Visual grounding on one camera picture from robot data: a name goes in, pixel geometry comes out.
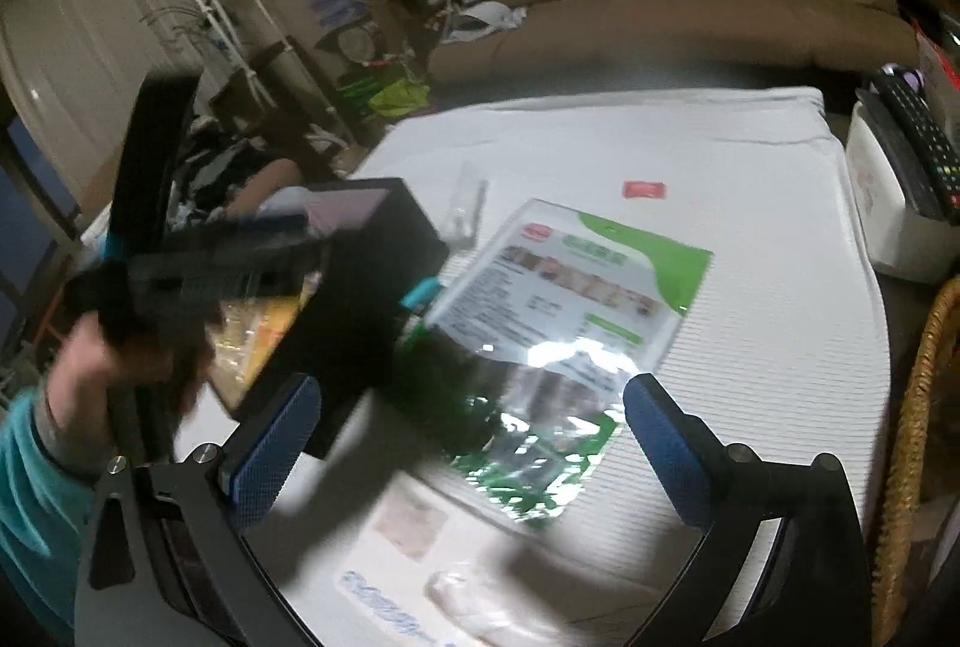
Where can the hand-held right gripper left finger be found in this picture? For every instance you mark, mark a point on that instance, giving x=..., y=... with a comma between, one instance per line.
x=274, y=452

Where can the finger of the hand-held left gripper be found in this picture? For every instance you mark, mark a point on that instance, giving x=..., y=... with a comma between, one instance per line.
x=247, y=261

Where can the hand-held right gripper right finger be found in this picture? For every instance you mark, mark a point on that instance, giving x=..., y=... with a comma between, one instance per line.
x=667, y=452

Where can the black storage container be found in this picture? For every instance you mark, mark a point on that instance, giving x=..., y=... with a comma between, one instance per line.
x=360, y=317

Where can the white glove box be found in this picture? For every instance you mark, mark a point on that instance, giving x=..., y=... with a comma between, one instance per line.
x=390, y=542

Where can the teal clip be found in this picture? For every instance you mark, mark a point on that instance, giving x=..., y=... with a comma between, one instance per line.
x=421, y=293

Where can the green seaweed packet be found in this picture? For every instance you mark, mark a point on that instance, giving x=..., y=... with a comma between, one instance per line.
x=570, y=287

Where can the clear plastic bag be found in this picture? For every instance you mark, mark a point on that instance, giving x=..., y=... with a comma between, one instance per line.
x=465, y=205

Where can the red candy wrapper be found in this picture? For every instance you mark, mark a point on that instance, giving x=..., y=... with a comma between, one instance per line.
x=645, y=189

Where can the person's left forearm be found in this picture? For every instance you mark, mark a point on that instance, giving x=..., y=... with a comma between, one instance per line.
x=37, y=504

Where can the person's left hand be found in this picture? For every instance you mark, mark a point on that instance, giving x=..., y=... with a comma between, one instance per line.
x=82, y=392

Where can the yellow snack packet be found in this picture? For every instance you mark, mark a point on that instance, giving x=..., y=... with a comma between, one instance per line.
x=262, y=340

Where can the white coat rack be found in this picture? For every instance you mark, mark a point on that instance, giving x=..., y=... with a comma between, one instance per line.
x=217, y=17

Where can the green bag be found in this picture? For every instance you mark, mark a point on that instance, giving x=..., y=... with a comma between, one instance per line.
x=386, y=96

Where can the round clock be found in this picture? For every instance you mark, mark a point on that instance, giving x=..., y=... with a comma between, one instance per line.
x=356, y=45

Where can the wicker basket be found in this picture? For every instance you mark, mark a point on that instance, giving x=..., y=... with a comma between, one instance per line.
x=911, y=452

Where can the white storage box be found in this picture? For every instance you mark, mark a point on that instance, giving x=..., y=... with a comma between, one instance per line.
x=885, y=220

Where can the white device on sofa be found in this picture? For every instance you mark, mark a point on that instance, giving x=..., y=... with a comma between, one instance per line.
x=484, y=20

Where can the black remote controls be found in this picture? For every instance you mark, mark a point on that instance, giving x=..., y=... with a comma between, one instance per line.
x=919, y=145

